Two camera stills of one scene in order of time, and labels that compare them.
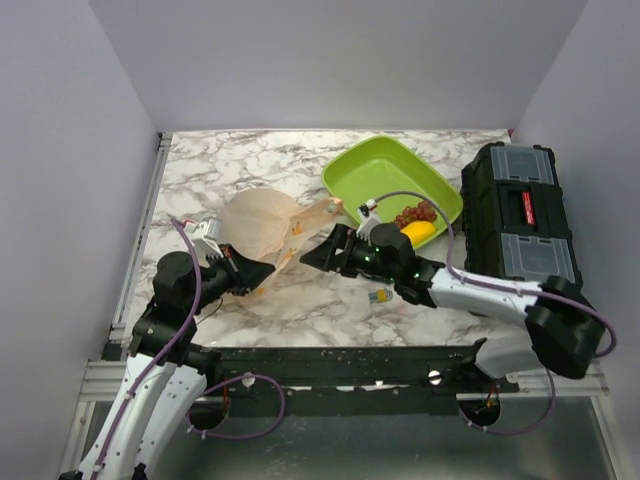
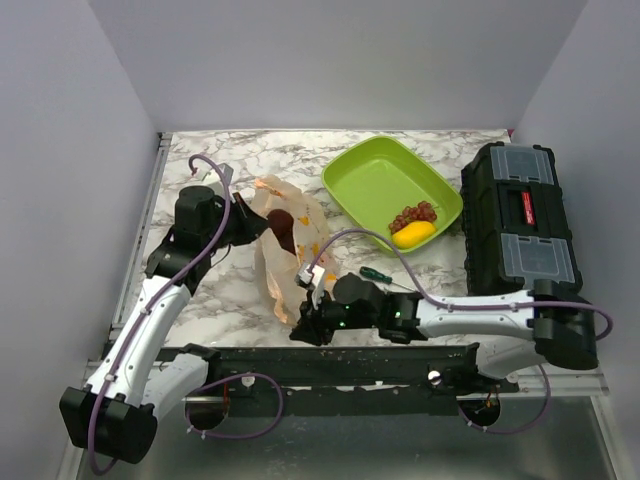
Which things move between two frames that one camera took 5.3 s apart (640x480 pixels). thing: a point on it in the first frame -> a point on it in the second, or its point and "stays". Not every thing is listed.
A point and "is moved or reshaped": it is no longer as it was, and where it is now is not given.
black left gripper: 249,272 -> 252,223
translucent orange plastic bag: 269,226 is moved or reshaped
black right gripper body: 364,259 -> 331,316
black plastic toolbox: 516,216 stays
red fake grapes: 424,211 stays
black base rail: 350,381 stays
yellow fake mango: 419,232 stays
